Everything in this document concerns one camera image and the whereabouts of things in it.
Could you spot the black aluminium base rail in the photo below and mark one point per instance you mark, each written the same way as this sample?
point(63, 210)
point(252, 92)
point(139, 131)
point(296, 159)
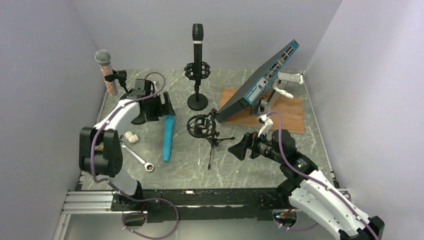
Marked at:
point(185, 204)

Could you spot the wooden board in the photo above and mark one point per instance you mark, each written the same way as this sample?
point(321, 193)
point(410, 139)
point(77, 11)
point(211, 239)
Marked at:
point(291, 111)

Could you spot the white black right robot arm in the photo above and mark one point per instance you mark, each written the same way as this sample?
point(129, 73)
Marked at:
point(307, 189)

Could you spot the blue microphone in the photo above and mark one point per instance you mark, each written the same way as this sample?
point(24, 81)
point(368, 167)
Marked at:
point(169, 122)

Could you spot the black clip microphone stand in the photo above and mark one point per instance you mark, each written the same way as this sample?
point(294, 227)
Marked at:
point(121, 77)

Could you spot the silver head glitter microphone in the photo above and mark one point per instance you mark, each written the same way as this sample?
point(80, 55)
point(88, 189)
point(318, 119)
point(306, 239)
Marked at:
point(103, 58)

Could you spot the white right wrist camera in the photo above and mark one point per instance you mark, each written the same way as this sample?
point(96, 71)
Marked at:
point(266, 123)

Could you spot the blue network switch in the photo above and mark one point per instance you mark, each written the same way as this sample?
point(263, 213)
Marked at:
point(261, 82)

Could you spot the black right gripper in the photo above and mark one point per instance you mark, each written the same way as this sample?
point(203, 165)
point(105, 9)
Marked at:
point(251, 141)

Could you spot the black round base stand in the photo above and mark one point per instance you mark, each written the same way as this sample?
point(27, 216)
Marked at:
point(197, 101)

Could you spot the grey metal bracket stand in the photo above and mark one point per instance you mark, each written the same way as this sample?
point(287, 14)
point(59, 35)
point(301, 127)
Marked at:
point(263, 106)

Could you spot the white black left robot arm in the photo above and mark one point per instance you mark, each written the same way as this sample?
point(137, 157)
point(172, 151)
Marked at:
point(100, 151)

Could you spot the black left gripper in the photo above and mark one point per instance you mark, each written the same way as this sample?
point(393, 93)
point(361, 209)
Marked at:
point(166, 109)

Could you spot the silver ratchet wrench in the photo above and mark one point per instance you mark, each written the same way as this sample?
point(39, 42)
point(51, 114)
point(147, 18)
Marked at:
point(149, 167)

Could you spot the black tripod shock mount stand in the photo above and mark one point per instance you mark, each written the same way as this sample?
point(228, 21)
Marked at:
point(204, 126)

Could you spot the black microphone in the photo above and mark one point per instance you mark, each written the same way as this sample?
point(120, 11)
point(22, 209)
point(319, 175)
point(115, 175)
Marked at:
point(197, 37)

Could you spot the white plastic pipe fitting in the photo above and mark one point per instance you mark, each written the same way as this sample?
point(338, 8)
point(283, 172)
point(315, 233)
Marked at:
point(131, 137)

